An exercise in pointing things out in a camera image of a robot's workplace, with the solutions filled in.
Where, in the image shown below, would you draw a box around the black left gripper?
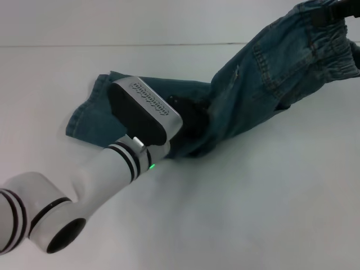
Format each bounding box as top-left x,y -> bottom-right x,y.
168,94 -> 212,154

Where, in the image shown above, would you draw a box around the blue washed denim shorts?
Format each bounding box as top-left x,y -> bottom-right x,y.
65,0 -> 358,159

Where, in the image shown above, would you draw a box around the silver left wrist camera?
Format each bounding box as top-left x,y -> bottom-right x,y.
107,76 -> 184,147

